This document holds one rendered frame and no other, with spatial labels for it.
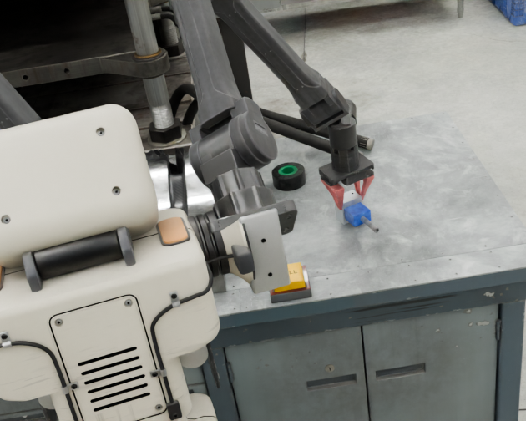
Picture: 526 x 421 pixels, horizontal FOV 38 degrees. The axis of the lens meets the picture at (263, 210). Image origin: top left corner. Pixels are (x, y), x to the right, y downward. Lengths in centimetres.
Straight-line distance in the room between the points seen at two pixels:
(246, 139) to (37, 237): 31
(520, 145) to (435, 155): 174
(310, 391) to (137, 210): 94
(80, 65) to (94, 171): 131
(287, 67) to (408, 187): 50
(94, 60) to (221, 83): 111
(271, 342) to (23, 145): 86
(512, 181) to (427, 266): 184
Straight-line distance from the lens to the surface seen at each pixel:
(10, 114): 130
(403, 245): 159
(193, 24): 116
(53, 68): 219
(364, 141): 193
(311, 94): 148
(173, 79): 260
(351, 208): 164
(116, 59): 213
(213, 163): 103
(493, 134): 372
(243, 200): 98
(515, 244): 160
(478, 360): 176
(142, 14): 204
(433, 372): 175
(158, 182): 171
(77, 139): 89
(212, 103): 108
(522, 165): 346
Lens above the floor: 173
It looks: 32 degrees down
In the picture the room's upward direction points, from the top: 9 degrees counter-clockwise
